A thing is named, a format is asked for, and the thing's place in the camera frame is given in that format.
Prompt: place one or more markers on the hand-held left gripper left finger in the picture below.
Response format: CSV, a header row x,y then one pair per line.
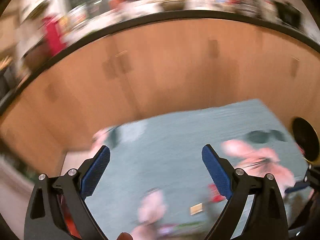
x,y
96,172

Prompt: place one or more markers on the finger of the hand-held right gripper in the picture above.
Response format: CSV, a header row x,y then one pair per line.
x,y
297,187

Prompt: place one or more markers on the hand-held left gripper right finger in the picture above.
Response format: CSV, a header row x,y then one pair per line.
x,y
217,172

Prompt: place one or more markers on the red plastic wrapper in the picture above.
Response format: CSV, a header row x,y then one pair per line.
x,y
214,196

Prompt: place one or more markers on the small brown card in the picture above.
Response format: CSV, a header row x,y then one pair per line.
x,y
196,209

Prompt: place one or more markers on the red floor item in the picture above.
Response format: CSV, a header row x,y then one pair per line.
x,y
68,217

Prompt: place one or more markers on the blue floral mat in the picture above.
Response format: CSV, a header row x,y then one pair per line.
x,y
162,150

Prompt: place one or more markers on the wooden lower kitchen cabinet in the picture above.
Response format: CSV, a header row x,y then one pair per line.
x,y
162,75

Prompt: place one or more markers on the brown rice cooker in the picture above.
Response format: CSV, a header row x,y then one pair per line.
x,y
37,57

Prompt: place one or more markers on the red thermos flask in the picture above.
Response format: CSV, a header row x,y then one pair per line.
x,y
53,35

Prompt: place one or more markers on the black clay pot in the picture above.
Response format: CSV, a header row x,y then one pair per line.
x,y
287,15

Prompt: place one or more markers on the green colander bowl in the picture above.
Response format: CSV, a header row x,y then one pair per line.
x,y
173,3

